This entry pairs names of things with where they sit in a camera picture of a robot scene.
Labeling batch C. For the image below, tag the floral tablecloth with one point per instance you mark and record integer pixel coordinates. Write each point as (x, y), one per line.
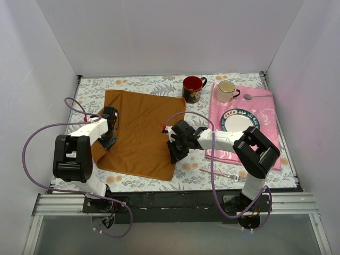
(188, 174)

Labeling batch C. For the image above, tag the aluminium frame rail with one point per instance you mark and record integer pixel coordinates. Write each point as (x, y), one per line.
(58, 225)

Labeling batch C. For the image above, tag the white plate blue rim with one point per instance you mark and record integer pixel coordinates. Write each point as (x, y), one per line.
(236, 120)

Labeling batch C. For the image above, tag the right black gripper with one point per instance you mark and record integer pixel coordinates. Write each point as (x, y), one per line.
(177, 150)

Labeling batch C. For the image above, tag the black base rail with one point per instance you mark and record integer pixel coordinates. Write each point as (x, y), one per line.
(171, 206)

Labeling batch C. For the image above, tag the silver spoon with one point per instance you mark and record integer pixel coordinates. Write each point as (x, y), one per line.
(250, 97)

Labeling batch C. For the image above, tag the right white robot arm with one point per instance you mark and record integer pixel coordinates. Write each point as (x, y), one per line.
(255, 151)

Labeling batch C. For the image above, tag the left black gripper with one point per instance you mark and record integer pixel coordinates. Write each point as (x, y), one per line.
(108, 141)

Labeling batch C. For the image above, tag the black red floral mug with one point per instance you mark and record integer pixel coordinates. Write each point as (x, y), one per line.
(192, 87)

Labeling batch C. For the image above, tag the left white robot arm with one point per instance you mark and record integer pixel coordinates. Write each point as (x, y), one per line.
(73, 156)

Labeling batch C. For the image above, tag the pink handled fork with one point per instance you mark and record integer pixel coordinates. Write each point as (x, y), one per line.
(235, 178)

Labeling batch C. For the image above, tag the pink floral placemat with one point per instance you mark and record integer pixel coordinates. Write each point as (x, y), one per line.
(262, 108)

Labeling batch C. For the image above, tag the cream enamel cup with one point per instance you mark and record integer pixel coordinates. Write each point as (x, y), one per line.
(226, 91)

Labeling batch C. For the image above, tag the orange brown cloth napkin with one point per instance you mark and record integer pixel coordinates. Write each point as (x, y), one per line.
(140, 148)

